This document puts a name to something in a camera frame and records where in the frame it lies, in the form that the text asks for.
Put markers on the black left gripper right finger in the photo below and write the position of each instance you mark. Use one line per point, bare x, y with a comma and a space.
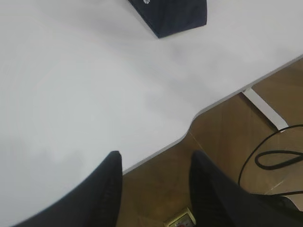
217, 201

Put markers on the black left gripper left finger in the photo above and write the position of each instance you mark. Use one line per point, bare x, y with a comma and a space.
93, 203

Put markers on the dark navy lunch bag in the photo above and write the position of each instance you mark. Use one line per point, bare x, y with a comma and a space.
168, 17

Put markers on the brass floor socket box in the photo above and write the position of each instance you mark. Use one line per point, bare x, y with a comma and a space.
184, 218

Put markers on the white table leg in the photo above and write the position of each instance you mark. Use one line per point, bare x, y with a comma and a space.
265, 109

